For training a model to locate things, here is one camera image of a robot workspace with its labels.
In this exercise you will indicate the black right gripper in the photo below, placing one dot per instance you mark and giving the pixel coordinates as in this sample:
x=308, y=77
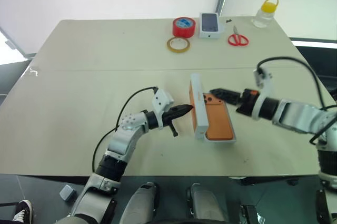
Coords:
x=247, y=101

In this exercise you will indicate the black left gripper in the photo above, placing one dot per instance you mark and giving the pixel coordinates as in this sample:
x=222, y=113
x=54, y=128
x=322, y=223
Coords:
x=166, y=120

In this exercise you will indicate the white phone box lid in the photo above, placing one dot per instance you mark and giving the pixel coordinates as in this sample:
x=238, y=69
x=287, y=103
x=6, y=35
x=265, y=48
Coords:
x=202, y=108

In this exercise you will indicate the orange smartphone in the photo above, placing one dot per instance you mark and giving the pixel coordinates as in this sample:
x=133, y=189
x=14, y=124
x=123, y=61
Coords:
x=218, y=121

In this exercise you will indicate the white phone box base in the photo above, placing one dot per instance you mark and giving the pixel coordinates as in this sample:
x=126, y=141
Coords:
x=232, y=126

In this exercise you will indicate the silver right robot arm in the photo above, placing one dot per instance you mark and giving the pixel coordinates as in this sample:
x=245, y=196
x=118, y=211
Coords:
x=297, y=114

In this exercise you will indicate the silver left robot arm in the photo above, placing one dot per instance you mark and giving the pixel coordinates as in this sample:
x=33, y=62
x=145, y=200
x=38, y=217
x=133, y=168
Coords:
x=123, y=134

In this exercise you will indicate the white boxed phone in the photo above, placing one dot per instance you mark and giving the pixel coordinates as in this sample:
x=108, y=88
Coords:
x=209, y=23

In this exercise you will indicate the small grey metal block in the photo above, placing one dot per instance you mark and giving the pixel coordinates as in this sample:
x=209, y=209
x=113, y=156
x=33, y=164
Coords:
x=67, y=193

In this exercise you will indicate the clear yellowish tape roll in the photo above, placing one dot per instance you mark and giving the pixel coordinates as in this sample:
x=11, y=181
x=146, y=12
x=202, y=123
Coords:
x=169, y=45

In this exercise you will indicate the red tape roll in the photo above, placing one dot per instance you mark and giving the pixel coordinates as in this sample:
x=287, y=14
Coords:
x=183, y=29

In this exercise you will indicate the clear jar with yellow lid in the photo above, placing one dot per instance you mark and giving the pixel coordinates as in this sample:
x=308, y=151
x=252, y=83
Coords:
x=263, y=15

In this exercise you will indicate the black and white sneaker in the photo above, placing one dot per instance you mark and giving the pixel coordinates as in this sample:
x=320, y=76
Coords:
x=23, y=209

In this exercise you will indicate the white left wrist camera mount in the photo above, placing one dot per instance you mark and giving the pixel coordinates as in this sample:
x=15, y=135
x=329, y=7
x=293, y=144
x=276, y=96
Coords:
x=161, y=100

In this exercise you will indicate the black table frame bar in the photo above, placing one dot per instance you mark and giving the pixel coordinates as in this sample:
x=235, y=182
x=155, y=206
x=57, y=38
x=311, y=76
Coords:
x=263, y=180

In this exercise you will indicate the grey slanted frame bar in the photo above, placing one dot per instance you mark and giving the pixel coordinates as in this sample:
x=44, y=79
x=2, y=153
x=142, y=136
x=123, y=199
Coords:
x=15, y=47

